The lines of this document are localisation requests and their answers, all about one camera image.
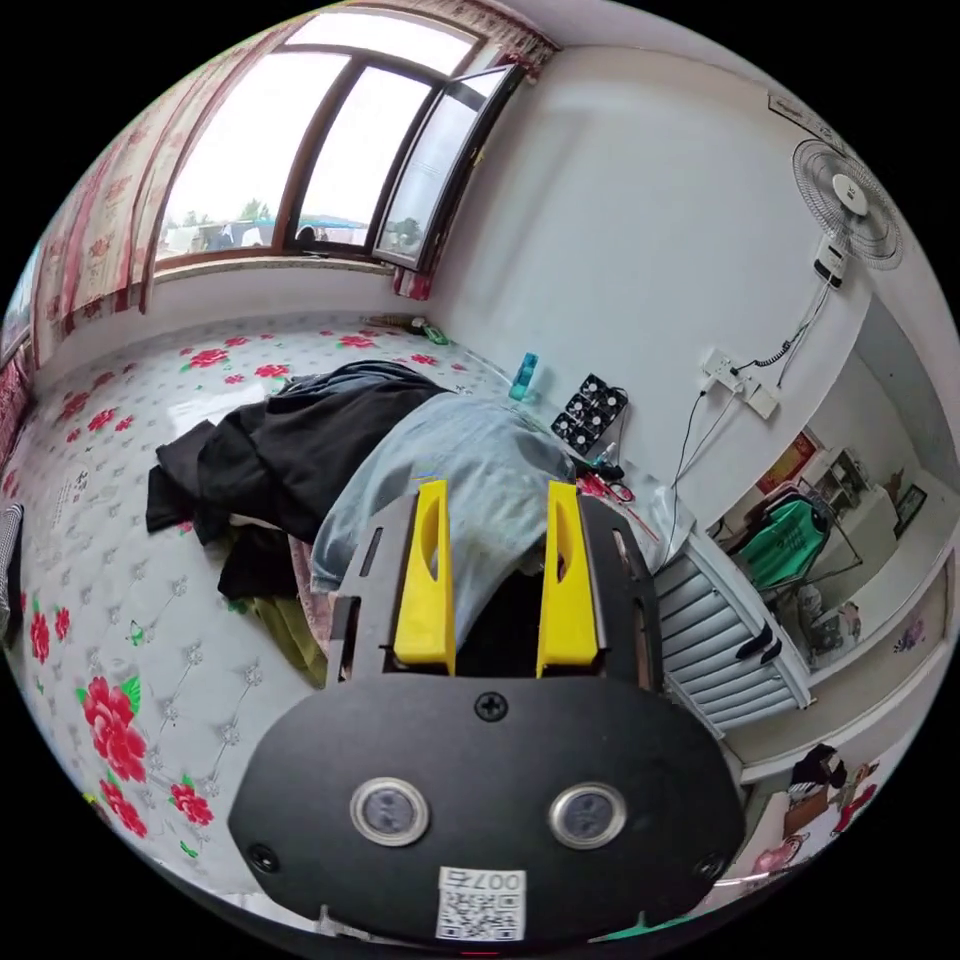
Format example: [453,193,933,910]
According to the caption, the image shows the black fan block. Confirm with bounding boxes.
[550,372,630,456]

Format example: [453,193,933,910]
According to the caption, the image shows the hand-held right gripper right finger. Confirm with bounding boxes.
[535,479,607,679]

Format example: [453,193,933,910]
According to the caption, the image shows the window with brown frame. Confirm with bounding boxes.
[152,7,526,280]

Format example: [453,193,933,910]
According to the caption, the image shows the white wall socket with cables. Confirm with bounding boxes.
[671,281,834,496]

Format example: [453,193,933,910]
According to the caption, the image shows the pile of clothes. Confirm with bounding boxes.
[145,360,459,690]

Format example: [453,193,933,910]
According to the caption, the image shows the light blue jeans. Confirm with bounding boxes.
[309,391,579,652]

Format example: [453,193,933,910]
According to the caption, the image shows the bed with red flower sheet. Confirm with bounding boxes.
[0,318,680,894]

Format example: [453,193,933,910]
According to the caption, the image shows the white wall fan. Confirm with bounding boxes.
[791,137,907,289]

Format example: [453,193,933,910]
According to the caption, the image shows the white radiator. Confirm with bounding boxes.
[650,533,817,740]

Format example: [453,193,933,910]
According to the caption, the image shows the red flowered curtain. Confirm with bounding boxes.
[29,29,290,367]

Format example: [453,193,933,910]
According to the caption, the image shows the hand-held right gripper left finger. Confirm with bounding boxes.
[392,479,457,676]

